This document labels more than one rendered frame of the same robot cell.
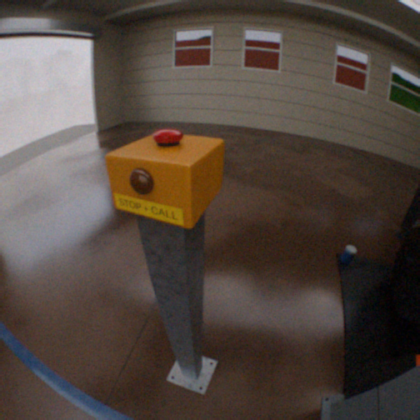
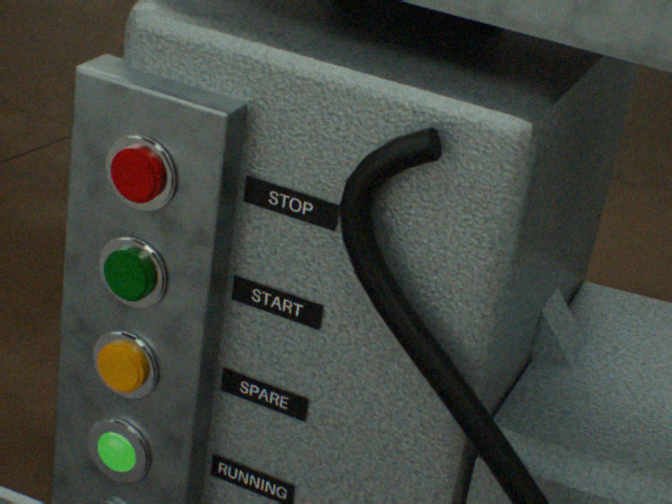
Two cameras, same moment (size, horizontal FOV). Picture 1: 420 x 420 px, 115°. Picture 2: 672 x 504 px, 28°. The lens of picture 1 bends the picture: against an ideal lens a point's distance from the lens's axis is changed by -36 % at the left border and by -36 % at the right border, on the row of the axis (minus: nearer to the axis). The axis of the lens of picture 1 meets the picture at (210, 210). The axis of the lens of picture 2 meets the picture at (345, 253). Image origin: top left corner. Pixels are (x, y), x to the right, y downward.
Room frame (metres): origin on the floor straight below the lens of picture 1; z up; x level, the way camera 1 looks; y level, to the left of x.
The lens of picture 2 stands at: (-0.12, -2.12, 1.70)
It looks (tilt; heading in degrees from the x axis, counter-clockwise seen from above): 27 degrees down; 13
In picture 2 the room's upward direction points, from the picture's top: 9 degrees clockwise
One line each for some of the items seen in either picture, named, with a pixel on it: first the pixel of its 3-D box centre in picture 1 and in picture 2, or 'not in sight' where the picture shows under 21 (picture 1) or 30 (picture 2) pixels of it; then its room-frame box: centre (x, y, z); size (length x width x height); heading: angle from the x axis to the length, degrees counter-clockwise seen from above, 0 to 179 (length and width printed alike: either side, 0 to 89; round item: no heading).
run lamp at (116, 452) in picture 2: not in sight; (119, 449); (0.39, -1.90, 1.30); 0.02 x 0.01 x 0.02; 83
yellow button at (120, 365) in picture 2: not in sight; (123, 365); (0.39, -1.90, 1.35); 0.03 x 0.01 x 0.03; 83
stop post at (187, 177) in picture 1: (186, 332); not in sight; (0.26, 0.06, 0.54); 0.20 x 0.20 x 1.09; 71
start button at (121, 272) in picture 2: not in sight; (131, 273); (0.39, -1.90, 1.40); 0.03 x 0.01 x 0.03; 83
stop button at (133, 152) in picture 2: not in sight; (139, 173); (0.39, -1.90, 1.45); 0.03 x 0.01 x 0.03; 83
